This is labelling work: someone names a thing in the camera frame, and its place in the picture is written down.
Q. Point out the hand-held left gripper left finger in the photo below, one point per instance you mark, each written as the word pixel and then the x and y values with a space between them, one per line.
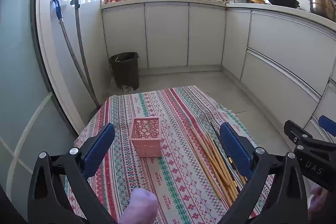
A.
pixel 98 148

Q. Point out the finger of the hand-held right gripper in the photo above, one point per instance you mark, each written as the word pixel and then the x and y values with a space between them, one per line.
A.
pixel 296 132
pixel 328 124

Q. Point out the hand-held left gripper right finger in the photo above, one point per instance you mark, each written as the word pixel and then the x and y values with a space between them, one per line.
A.
pixel 236 150

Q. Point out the black chopstick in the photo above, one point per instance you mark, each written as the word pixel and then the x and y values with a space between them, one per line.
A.
pixel 220 153
pixel 215 132

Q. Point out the bundle of wooden chopsticks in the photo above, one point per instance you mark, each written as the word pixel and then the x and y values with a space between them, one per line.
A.
pixel 219 174

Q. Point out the pink perforated plastic basket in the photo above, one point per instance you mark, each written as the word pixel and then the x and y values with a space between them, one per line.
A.
pixel 147 146

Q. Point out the person's right hand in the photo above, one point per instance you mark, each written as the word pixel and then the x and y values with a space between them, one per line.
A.
pixel 318 195

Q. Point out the person's left hand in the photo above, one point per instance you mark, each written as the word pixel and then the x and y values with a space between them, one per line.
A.
pixel 140 207

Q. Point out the clear plastic bag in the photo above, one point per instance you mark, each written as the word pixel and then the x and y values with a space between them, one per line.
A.
pixel 126 88

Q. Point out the patterned striped tablecloth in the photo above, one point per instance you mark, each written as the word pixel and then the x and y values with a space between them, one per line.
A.
pixel 173 174

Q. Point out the white drawer base cabinet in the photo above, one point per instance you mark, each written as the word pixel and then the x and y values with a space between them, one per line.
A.
pixel 283 56

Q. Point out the dark brown trash bin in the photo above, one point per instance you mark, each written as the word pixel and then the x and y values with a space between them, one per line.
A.
pixel 124 69

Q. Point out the black clamp mop pole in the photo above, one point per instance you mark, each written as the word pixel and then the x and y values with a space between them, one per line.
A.
pixel 80 43

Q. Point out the blue grip mop pole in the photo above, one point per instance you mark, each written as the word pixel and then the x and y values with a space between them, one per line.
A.
pixel 65 37

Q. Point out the stainless steel stockpot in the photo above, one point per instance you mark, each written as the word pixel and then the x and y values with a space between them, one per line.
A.
pixel 321 6

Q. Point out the white three-door base cabinet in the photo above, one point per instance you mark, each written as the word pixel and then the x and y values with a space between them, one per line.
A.
pixel 165 35

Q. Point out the white kitchen countertop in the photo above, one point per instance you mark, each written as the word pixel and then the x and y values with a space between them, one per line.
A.
pixel 236 5

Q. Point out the steel bowl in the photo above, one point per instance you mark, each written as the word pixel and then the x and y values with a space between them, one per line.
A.
pixel 241 0

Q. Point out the red plastic basket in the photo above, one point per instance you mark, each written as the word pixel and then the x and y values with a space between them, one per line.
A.
pixel 113 0

